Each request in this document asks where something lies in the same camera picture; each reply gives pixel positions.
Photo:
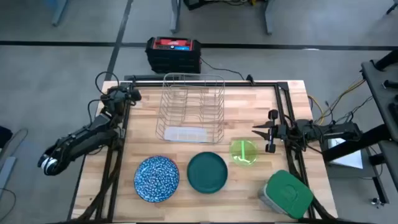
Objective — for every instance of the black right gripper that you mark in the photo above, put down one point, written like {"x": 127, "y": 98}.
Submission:
{"x": 280, "y": 131}

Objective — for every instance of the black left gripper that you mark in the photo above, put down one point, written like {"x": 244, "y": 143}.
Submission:
{"x": 124, "y": 96}

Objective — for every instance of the light green transparent plate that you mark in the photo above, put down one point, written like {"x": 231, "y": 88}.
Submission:
{"x": 239, "y": 155}

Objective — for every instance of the dark green plate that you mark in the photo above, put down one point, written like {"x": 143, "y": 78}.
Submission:
{"x": 207, "y": 172}

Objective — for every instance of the blue floral plate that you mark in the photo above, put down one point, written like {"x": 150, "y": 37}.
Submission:
{"x": 156, "y": 179}

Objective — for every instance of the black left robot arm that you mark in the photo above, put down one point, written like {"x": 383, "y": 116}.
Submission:
{"x": 84, "y": 140}

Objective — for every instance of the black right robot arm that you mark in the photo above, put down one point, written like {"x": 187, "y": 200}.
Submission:
{"x": 335, "y": 132}

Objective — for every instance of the red black power station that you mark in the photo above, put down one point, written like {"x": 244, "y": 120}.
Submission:
{"x": 172, "y": 59}

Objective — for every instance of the green Cascade detergent box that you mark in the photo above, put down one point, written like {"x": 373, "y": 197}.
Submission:
{"x": 287, "y": 193}

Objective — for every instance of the translucent plastic cutlery tray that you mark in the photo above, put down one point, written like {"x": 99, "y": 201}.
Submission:
{"x": 186, "y": 134}

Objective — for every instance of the white paper sheet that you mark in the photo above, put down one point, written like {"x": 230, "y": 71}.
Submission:
{"x": 351, "y": 158}

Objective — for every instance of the grey table leg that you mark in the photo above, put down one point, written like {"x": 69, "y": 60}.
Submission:
{"x": 269, "y": 15}
{"x": 175, "y": 15}

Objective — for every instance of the grey side table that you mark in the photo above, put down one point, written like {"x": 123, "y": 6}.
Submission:
{"x": 377, "y": 102}

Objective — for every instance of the black table frame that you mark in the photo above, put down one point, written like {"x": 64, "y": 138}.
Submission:
{"x": 202, "y": 84}

